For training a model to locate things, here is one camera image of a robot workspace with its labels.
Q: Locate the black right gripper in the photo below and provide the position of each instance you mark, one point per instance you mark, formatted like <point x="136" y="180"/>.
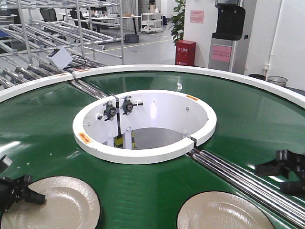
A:
<point x="286" y="161"/>

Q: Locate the steel conveyor rollers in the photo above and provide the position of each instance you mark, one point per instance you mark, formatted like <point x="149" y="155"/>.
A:
<point x="267" y="194"/>

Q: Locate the white rolling cart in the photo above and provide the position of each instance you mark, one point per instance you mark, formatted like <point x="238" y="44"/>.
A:
<point x="151" y="22"/>

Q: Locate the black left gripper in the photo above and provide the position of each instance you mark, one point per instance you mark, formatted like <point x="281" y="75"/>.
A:
<point x="13" y="190"/>

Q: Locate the black grey water dispenser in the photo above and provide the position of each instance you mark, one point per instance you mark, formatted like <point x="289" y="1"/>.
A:
<point x="229" y="30"/>

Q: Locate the white box on rack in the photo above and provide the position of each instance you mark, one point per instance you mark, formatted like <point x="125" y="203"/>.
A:
<point x="60" y="58"/>

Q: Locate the mesh waste bin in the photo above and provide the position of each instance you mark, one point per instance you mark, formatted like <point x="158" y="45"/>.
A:
<point x="277" y="80"/>

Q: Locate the pink wall notice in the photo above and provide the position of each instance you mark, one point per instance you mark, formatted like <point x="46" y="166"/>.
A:
<point x="197" y="16"/>

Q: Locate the green potted plant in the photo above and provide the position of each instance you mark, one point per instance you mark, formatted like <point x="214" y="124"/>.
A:
<point x="177" y="29"/>

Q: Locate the right dark bearing block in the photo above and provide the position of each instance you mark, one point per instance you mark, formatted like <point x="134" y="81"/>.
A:
<point x="128" y="105"/>

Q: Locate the metal roller rack shelving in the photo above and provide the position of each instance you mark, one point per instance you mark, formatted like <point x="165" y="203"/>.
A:
<point x="31" y="29"/>

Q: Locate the beige plate black rim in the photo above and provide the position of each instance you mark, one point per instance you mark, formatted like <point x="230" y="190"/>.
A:
<point x="70" y="204"/>
<point x="221" y="210"/>

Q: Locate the dark bearing block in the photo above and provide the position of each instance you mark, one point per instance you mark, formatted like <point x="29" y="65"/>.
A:
<point x="110" y="111"/>
<point x="128" y="105"/>

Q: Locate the red fire extinguisher cabinet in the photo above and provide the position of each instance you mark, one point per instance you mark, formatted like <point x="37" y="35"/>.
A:
<point x="185" y="53"/>

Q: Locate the black storage crate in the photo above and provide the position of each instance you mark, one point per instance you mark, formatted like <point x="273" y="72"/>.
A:
<point x="131" y="38"/>

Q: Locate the left dark bearing block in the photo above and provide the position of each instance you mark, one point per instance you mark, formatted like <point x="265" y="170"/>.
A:
<point x="110" y="111"/>

